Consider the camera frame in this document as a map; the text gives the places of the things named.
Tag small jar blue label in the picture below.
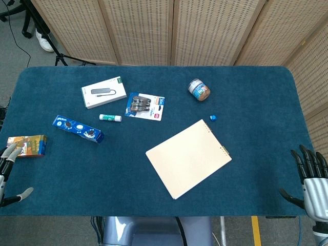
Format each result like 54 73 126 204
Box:
188 78 211 103

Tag blue table cloth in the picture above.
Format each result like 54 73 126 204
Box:
0 66 317 217

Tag beige paper folder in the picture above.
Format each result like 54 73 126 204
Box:
145 119 233 200

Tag wooden woven folding screen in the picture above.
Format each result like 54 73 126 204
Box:
30 0 328 154

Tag thin black floor cable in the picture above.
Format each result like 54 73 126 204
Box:
5 0 32 68

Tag black office chair base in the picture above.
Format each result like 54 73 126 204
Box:
0 0 36 39

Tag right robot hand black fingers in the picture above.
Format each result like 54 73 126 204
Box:
279 144 328 222

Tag white green glue stick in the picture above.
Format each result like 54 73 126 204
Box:
99 113 122 122

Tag black tripod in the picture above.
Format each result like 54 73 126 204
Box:
15 0 97 67

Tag orange green carton box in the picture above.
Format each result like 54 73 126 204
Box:
7 134 48 157

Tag left robot hand grey fingertips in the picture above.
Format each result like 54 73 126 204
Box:
0 142 34 208

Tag blue cookie box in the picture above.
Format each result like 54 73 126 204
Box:
52 114 105 145

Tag battery blister pack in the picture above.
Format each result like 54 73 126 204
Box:
125 92 166 122

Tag black cable bundle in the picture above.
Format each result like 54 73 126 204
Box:
90 216 104 246

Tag white shoe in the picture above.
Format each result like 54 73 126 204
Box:
35 30 55 53

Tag white usb hub box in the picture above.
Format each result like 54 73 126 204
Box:
81 75 128 110

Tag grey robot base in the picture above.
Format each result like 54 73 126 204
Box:
101 216 215 246

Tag metal table leg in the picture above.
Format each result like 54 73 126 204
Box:
219 216 228 246

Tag blue cable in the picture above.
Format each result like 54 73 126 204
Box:
298 216 305 246

